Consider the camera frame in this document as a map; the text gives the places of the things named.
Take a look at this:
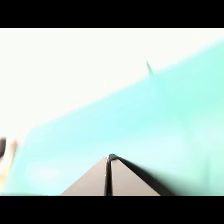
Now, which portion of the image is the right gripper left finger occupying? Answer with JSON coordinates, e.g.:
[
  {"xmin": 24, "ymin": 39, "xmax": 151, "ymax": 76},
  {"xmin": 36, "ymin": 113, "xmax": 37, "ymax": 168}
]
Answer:
[{"xmin": 60, "ymin": 155, "xmax": 110, "ymax": 197}]

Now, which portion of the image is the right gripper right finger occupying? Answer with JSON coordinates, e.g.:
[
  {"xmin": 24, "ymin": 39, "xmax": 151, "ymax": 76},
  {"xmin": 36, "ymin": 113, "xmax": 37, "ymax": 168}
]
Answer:
[{"xmin": 108, "ymin": 153, "xmax": 176, "ymax": 197}]

